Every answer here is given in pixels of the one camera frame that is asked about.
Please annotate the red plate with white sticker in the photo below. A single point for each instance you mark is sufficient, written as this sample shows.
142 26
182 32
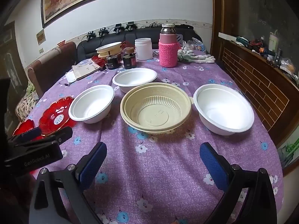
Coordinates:
50 119

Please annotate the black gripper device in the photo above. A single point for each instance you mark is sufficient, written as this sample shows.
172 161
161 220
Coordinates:
118 28
130 25
90 36
102 31

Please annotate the white plastic jar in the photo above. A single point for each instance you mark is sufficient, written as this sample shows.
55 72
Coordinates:
143 49

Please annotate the beige plastic bowl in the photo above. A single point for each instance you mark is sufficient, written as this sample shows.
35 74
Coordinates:
109 52
154 112

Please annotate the red scalloped plate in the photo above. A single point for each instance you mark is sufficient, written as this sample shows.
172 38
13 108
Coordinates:
24 127
98 61

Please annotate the wooden glass-door cabinet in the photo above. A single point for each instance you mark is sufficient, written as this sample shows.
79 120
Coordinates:
10 51

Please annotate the printed plastic package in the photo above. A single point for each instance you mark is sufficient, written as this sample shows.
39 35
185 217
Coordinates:
196 45

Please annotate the wooden brick-pattern counter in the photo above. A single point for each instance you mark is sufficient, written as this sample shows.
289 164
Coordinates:
252 81

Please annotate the printed booklet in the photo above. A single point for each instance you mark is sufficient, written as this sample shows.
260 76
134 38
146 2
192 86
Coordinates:
84 71

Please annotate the dark pen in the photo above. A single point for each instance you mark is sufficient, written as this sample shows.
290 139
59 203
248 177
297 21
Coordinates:
66 83

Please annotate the framed wall notice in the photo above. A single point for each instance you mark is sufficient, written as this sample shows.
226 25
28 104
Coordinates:
40 36

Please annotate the brown armchair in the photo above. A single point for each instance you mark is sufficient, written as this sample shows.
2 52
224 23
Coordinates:
51 63

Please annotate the purple floral tablecloth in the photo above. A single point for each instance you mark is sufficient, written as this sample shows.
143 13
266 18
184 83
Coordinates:
163 168

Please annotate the pink knit-sleeved bottle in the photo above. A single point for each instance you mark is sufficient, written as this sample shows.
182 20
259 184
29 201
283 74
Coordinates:
167 51

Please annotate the pale green work glove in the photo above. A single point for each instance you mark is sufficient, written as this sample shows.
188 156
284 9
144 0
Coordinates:
185 54

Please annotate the patterned blanket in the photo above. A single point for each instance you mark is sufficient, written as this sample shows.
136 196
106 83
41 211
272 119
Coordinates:
23 100

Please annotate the white foam bowl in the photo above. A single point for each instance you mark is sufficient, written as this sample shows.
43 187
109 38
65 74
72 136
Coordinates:
134 78
224 112
93 105
108 46

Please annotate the short dark jar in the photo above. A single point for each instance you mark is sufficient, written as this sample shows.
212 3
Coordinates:
112 62

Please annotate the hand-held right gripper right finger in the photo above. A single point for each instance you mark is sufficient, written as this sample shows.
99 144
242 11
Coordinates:
212 166

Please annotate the white paper sheet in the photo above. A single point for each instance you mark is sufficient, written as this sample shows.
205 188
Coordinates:
70 77

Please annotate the white work glove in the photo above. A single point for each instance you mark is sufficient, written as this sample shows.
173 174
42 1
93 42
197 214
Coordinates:
205 58

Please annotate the black leather sofa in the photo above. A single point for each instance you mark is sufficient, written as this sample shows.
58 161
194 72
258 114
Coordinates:
140 33

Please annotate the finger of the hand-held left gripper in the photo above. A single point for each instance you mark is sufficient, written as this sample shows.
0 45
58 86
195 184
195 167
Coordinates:
31 132
62 133

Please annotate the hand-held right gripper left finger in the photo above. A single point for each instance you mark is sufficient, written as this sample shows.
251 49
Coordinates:
93 165

